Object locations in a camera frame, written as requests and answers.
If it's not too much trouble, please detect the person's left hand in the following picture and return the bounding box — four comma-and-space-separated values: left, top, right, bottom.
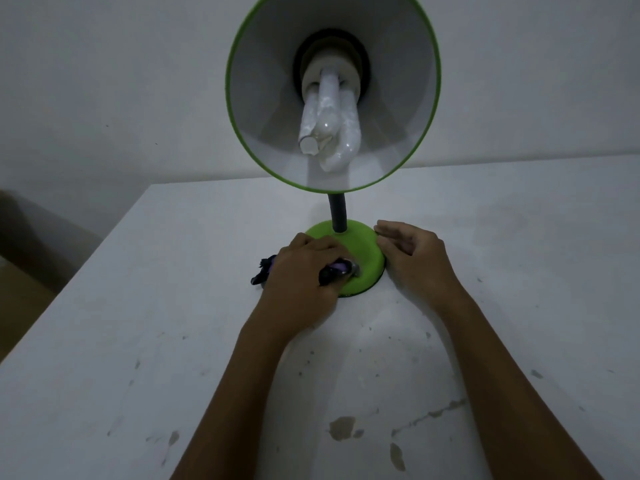
241, 232, 356, 341

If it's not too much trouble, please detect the person's right hand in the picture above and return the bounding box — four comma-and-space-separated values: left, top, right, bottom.
373, 219, 471, 315

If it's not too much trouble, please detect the dark grey cloth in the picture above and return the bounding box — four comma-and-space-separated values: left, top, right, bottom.
250, 254, 361, 287

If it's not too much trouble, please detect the green table lamp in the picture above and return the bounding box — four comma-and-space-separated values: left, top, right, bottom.
225, 0, 443, 298

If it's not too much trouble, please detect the person's right forearm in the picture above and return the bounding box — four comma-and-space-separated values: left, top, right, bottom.
435, 292, 603, 480

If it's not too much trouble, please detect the person's left forearm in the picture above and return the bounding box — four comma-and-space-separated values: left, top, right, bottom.
169, 322, 293, 480

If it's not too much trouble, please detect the white fluorescent light bulb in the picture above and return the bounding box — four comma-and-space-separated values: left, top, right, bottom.
297, 54, 365, 173

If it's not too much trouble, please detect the light wooden cabinet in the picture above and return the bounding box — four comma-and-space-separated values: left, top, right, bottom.
0, 187, 103, 363

